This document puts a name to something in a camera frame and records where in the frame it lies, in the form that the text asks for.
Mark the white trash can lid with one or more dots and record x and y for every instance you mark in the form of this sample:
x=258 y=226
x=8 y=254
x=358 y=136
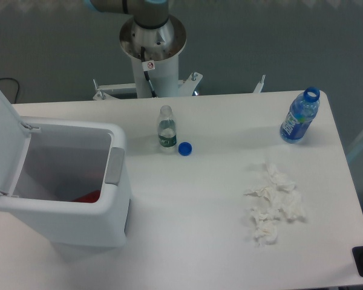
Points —
x=15 y=137

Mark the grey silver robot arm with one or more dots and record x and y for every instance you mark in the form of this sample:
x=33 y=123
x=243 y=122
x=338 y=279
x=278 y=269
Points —
x=152 y=33

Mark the blue bottle cap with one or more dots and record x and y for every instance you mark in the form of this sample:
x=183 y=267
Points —
x=185 y=148

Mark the white trash can body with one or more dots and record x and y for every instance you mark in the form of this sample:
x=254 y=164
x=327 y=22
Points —
x=67 y=160

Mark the clear green-label bottle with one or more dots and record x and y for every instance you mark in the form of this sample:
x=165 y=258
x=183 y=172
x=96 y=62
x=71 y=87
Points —
x=166 y=129

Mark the red item in bin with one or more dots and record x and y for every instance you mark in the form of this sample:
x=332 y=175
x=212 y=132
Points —
x=91 y=197

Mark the crumpled white tissue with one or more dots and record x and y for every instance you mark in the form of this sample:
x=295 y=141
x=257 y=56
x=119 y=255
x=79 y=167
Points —
x=283 y=202

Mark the blue drink bottle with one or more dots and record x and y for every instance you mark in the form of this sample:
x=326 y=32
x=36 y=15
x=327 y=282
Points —
x=301 y=113

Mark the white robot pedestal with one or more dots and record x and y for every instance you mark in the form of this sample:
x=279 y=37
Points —
x=151 y=79

